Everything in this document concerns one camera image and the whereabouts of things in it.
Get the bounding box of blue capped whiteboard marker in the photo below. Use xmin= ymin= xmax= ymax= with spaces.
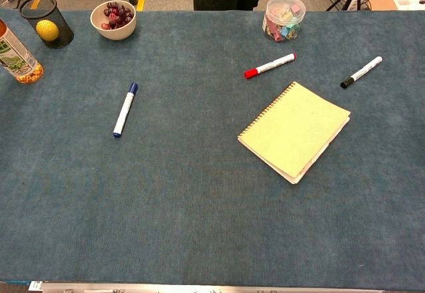
xmin=112 ymin=82 xmax=139 ymax=139

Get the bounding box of red capped whiteboard marker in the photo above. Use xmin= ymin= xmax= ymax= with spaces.
xmin=244 ymin=52 xmax=298 ymax=80

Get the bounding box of tea bottle with green label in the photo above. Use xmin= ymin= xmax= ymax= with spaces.
xmin=0 ymin=19 xmax=44 ymax=85

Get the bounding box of black capped whiteboard marker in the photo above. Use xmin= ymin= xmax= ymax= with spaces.
xmin=339 ymin=56 xmax=383 ymax=90

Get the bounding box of clear jar of coloured clips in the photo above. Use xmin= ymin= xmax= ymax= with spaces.
xmin=262 ymin=0 xmax=306 ymax=43

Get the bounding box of blue felt table cloth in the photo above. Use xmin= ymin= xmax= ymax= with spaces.
xmin=0 ymin=7 xmax=425 ymax=290

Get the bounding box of yellow spiral notebook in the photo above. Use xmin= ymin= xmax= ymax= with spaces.
xmin=237 ymin=80 xmax=352 ymax=185

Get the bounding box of black mesh pen holder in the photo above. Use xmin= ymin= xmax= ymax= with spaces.
xmin=19 ymin=0 xmax=75 ymax=49

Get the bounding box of bunch of red grapes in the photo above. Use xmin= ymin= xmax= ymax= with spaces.
xmin=100 ymin=1 xmax=135 ymax=31

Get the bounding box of yellow ball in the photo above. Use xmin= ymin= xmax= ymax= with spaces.
xmin=35 ymin=19 xmax=60 ymax=42

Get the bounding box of beige bowl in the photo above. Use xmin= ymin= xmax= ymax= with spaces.
xmin=90 ymin=0 xmax=137 ymax=41

